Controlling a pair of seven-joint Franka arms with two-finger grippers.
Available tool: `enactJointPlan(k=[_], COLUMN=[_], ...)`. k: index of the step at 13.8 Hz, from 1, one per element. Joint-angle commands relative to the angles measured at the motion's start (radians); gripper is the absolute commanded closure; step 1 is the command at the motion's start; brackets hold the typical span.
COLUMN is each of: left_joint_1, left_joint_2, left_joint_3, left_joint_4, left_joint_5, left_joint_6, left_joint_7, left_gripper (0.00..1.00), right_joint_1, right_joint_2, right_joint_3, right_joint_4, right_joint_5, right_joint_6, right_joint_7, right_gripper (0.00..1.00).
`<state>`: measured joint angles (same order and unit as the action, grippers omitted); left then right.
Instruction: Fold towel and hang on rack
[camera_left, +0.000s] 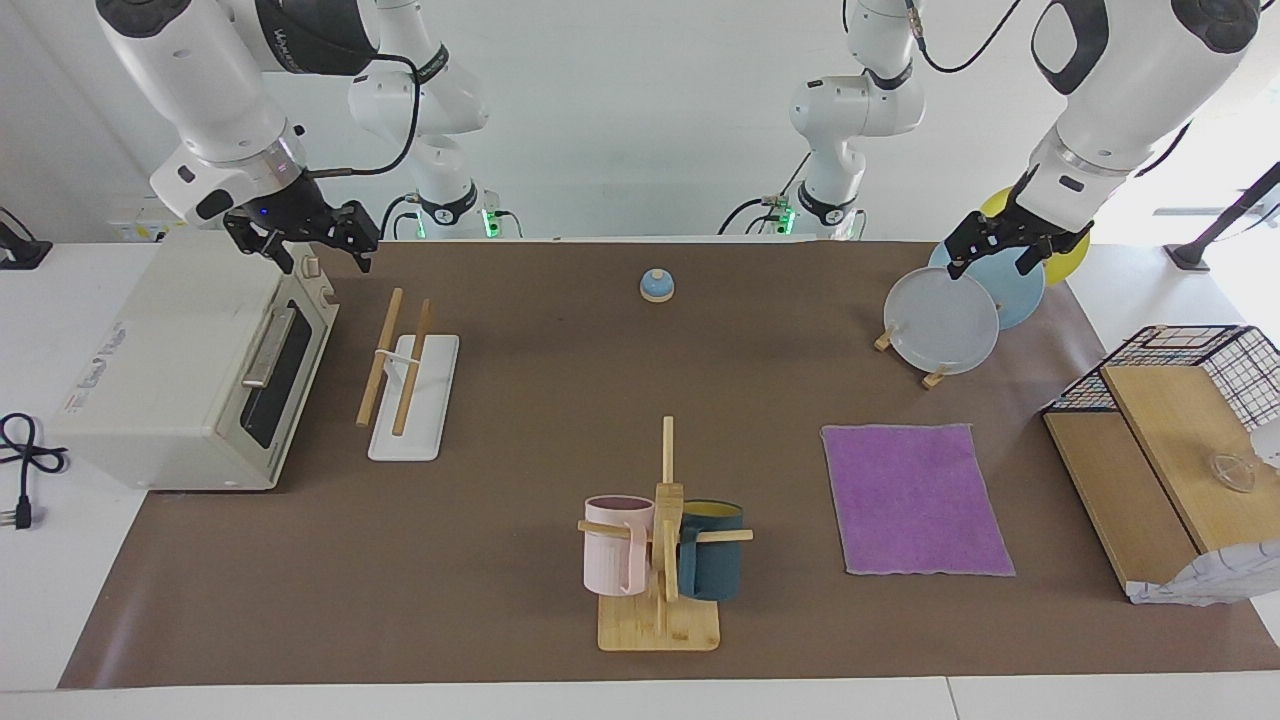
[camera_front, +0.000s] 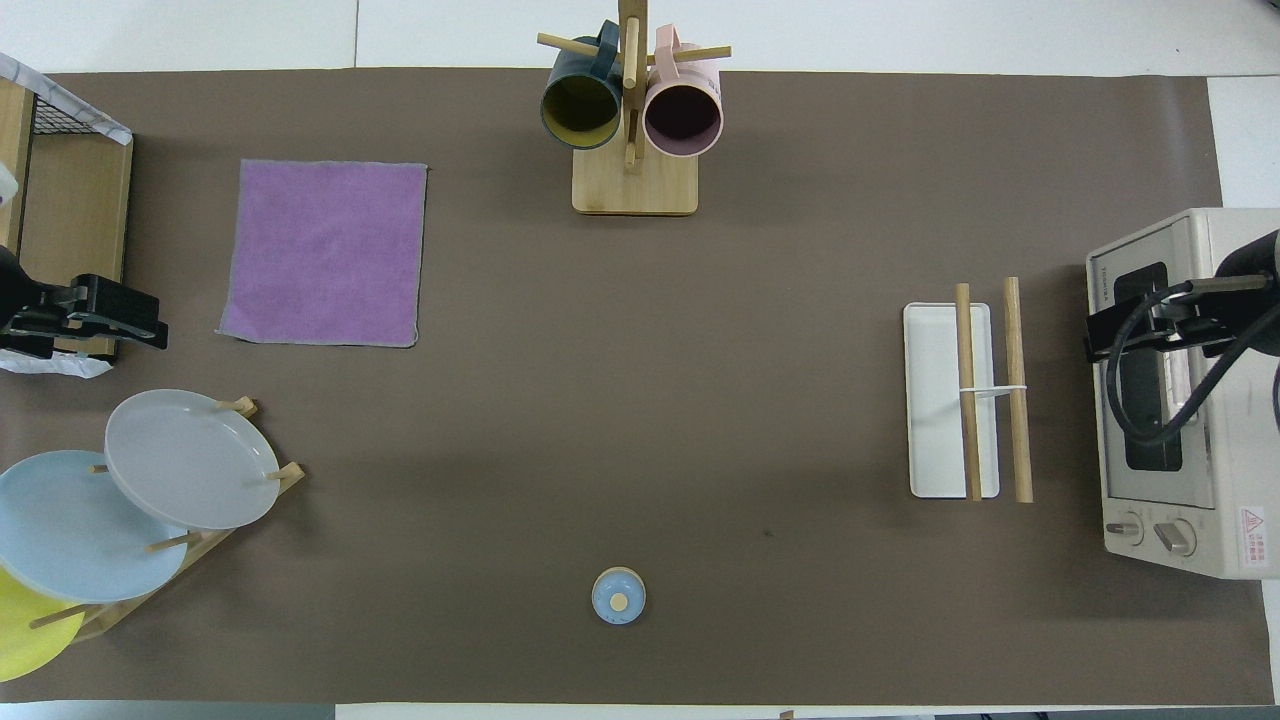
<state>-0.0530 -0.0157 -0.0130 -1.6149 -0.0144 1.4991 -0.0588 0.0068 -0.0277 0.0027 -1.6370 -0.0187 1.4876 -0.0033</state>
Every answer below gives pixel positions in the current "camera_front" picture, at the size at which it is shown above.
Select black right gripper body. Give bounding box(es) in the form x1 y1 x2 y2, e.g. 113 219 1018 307
1215 230 1280 356

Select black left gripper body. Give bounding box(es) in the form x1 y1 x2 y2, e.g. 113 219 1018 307
0 245 76 361

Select purple and grey towel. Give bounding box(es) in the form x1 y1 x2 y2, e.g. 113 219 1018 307
217 159 429 349

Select white towel rack wooden bars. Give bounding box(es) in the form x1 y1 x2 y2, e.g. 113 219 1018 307
903 277 1034 504

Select wooden plate rack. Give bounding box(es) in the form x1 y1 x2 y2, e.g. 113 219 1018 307
30 396 306 643

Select beige toaster oven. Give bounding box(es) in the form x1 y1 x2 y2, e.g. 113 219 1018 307
1086 207 1280 580

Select grey plate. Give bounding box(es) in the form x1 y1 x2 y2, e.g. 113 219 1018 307
104 389 282 531

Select light blue plate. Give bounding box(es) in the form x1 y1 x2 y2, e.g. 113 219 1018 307
0 450 189 604

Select yellow plate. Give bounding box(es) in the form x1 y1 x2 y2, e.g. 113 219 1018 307
0 567 87 683

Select pink mug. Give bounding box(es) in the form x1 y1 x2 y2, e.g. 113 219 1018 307
643 25 724 159

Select dark blue mug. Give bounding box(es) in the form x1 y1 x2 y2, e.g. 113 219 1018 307
541 20 624 151

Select large brown table mat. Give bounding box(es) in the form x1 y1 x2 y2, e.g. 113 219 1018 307
0 68 1273 704

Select wooden mug tree stand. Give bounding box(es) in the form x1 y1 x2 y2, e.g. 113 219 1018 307
537 0 732 217

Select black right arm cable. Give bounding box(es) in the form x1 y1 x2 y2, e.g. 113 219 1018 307
1105 278 1280 447

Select wooden shelf with wire mesh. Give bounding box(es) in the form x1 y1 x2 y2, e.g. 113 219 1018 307
0 52 135 379

